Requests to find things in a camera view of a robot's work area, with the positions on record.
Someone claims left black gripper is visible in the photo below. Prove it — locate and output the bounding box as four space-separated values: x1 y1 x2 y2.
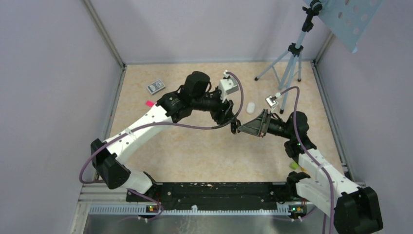
192 87 238 125

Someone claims white cable duct rail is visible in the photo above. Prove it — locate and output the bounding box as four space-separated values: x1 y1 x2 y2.
89 204 291 216

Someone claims perforated grey metal plate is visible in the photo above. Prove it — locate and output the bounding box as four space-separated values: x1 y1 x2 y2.
304 0 383 53

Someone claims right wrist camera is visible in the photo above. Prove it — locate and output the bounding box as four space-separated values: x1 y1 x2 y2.
265 92 282 113

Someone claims grey playing card box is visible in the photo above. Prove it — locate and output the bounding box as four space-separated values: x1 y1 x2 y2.
146 79 166 95

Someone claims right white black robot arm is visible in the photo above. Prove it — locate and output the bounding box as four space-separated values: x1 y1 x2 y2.
235 109 383 234

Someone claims small black case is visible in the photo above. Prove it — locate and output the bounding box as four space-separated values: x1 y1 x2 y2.
230 121 240 135

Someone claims white earbud charging case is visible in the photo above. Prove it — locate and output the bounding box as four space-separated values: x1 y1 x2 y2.
245 102 256 114

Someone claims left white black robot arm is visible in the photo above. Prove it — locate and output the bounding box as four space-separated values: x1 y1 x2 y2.
90 71 244 202

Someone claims pink rectangular block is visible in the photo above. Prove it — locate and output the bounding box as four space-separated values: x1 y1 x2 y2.
145 100 155 107

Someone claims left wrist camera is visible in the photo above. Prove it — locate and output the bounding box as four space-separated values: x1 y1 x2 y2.
218 71 239 103

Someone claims green cube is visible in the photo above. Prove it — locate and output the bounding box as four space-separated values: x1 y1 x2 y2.
290 162 299 170

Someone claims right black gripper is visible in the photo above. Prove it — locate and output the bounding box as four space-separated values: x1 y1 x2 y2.
238 109 294 139

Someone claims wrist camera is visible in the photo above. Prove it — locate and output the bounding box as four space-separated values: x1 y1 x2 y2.
218 71 239 103
265 92 282 113

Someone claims grey camera tripod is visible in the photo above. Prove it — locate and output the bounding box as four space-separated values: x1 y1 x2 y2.
254 0 323 115

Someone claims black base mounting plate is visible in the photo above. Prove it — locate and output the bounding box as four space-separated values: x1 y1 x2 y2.
145 182 310 213

